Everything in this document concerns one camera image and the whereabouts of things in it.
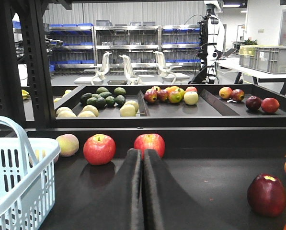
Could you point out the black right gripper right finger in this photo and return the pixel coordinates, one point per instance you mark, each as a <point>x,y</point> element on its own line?
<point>166,205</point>

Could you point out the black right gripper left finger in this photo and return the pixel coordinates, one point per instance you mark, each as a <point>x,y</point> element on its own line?
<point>97,197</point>

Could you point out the light blue plastic basket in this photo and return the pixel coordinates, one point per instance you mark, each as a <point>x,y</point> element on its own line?
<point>27,179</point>

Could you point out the red apple centre left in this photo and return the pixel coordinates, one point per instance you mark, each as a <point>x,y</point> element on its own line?
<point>99,149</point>

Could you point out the red apple centre right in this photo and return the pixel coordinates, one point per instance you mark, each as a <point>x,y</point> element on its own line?
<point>151,141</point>

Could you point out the black wooden produce stand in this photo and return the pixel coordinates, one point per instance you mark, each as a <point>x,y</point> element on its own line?
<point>213,166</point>

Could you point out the pale peach fruit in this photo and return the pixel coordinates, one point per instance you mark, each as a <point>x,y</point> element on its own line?
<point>69,145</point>

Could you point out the dark red apple right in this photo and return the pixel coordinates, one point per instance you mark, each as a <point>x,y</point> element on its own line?
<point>266,196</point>

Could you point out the white humanoid robot background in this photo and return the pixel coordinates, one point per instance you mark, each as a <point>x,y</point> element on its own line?
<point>212,37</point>

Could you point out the grey plastic crate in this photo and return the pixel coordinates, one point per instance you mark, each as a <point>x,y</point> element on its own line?
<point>269,59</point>

